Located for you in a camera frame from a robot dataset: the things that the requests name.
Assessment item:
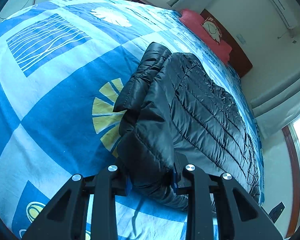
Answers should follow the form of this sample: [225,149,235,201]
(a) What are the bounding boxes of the black quilted puffer jacket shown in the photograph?
[114,42,261,211]

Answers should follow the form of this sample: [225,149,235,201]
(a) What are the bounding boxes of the blue patterned bed sheet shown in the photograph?
[0,0,264,238]

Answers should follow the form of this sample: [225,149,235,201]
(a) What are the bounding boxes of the dark wooden headboard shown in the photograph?
[200,9,253,78]

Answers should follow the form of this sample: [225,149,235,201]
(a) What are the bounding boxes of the small printed cushion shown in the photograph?
[202,17,222,43]

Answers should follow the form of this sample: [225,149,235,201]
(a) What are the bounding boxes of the red pillow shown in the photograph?
[179,9,232,65]

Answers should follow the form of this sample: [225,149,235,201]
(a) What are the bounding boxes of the dark wooden nightstand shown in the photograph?
[131,0,154,6]

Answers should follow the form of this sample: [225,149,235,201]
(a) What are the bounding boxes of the wall power socket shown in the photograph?
[236,34,247,44]

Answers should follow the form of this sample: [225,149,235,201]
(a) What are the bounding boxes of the white wall air conditioner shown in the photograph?
[269,0,298,30]

